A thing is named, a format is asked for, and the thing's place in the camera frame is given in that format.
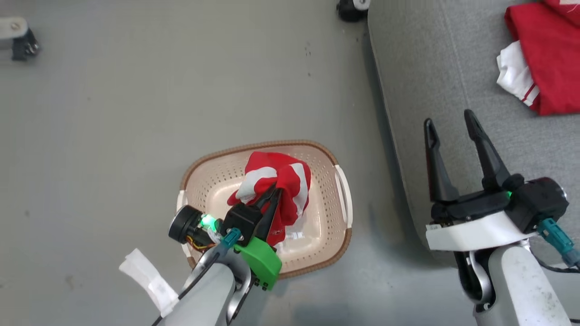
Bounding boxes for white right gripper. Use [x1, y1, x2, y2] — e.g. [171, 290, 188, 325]
[424, 109, 538, 252]

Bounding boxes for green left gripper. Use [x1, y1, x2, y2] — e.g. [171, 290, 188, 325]
[222, 184, 284, 291]

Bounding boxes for red garment with white stripes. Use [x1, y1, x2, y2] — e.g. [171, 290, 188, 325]
[227, 152, 312, 247]

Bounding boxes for red and white jersey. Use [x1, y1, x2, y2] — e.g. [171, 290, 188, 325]
[497, 2, 580, 116]

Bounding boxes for red jersey with number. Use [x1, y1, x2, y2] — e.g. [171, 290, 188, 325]
[541, 0, 580, 25]

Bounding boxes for grey fabric sofa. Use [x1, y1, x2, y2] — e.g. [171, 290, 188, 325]
[367, 0, 580, 326]

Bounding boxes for beige perforated laundry basket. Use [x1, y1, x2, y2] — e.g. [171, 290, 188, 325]
[176, 139, 353, 279]

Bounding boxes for black caster wheel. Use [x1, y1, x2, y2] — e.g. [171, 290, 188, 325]
[11, 28, 41, 62]
[336, 0, 370, 23]

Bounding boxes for teal left cable connector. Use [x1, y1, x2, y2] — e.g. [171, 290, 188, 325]
[220, 227, 242, 249]

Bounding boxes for teal cable connector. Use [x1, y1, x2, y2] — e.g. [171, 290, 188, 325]
[537, 218, 580, 268]
[220, 227, 242, 249]

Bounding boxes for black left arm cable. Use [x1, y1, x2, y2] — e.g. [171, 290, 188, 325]
[152, 251, 223, 326]

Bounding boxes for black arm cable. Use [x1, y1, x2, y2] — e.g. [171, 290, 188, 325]
[152, 251, 223, 326]
[532, 254, 580, 275]

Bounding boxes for teal right cable connector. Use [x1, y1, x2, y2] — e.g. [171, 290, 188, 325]
[537, 218, 580, 268]

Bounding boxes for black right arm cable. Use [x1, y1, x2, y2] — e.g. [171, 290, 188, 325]
[532, 254, 580, 275]

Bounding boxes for white cable tag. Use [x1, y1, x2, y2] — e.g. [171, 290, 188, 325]
[119, 248, 181, 318]

